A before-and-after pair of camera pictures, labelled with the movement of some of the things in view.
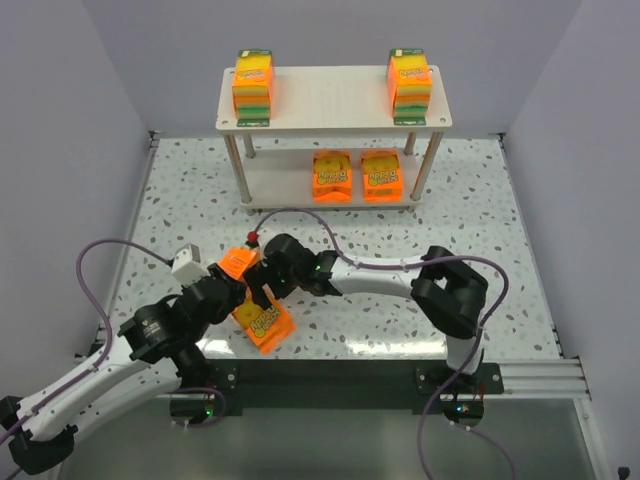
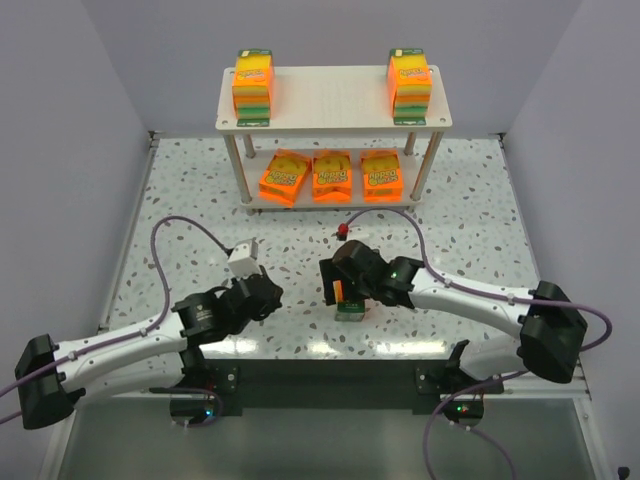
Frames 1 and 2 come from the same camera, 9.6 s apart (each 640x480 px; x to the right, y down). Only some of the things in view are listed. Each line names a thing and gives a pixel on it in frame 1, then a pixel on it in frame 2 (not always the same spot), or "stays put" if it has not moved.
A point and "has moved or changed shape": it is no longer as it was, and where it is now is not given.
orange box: x=236 y=261 has moved or changed shape
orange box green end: x=409 y=86 stays put
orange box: x=332 y=180 stays put
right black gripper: x=260 y=279 -> x=329 y=282
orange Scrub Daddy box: x=382 y=176 stays put
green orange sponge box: x=252 y=87 stays put
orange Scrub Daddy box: x=270 y=328 -> x=281 y=182
